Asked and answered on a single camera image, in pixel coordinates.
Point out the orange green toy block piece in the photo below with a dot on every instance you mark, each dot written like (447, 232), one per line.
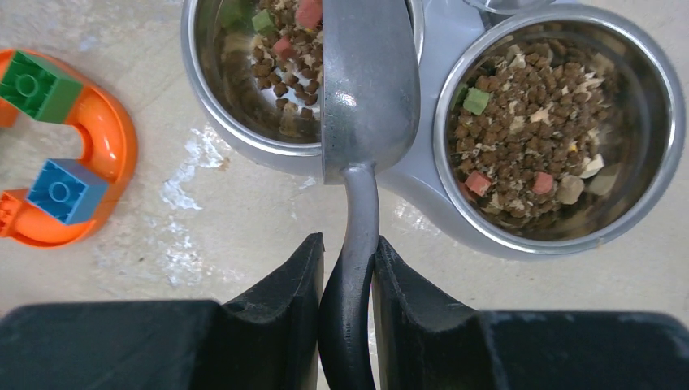
(71, 198)

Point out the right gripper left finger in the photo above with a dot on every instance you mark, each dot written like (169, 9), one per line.
(264, 338)

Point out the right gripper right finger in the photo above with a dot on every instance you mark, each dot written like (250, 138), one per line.
(427, 339)

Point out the metal food scoop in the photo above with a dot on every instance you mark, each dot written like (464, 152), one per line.
(370, 114)

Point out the clear water bottle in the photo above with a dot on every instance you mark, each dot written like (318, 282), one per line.
(507, 7)

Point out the grey double pet bowl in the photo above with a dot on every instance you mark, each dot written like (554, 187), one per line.
(452, 38)

